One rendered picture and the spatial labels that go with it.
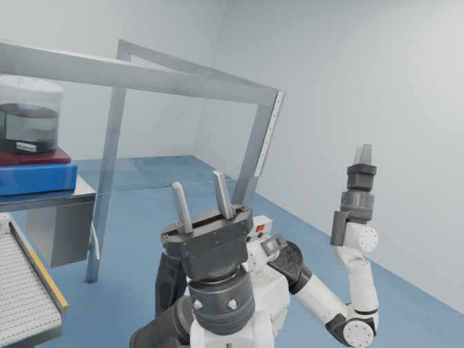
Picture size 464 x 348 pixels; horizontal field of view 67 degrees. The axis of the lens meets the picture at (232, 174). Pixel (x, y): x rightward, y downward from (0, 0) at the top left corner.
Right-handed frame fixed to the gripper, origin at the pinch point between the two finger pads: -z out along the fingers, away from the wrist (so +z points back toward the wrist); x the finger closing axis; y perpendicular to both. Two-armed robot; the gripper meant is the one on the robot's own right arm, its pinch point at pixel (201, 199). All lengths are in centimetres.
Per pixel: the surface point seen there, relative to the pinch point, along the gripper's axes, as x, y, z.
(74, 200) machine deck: -21, -59, 15
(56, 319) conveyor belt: -38, -66, 54
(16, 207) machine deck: -33, -54, 11
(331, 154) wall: 230, -288, 125
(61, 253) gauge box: -29, -61, 30
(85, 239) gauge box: -22, -63, 29
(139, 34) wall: 69, -437, -43
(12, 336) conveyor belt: -49, -61, 51
